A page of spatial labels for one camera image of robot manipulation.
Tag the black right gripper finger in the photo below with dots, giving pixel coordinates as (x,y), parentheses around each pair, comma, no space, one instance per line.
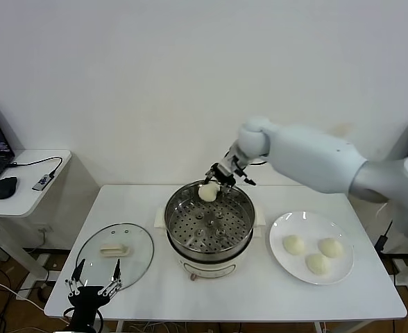
(245,178)
(211,175)

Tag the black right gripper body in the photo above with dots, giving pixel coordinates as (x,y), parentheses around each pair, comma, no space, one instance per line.
(226,177)

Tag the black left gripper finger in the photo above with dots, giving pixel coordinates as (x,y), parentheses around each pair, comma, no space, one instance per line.
(75,279)
(115,282)

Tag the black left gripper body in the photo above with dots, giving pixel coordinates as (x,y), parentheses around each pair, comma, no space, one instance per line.
(86,298)

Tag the white steamed baozi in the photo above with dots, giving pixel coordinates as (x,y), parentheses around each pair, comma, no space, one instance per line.
(293,245)
(330,248)
(208,193)
(318,264)

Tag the round glass pot lid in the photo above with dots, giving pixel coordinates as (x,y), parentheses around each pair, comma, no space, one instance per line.
(138,243)

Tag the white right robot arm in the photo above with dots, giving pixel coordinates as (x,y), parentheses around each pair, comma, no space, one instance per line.
(311,156)

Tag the perforated steel steamer basket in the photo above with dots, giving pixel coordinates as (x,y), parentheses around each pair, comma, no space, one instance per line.
(225,239)

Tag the cream electric cooker pot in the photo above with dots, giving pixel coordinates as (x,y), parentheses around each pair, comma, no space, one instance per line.
(207,268)

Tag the round white plate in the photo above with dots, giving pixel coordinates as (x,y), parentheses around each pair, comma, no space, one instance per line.
(284,263)

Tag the silver usb hub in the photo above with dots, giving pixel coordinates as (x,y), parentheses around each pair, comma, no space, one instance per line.
(43,181)

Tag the black computer mouse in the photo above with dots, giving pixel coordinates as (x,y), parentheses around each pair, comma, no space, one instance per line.
(5,187)

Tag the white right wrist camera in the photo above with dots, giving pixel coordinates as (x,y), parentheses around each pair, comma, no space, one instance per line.
(232,156)

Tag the white wall socket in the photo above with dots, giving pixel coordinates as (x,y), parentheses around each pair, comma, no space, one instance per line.
(43,229)

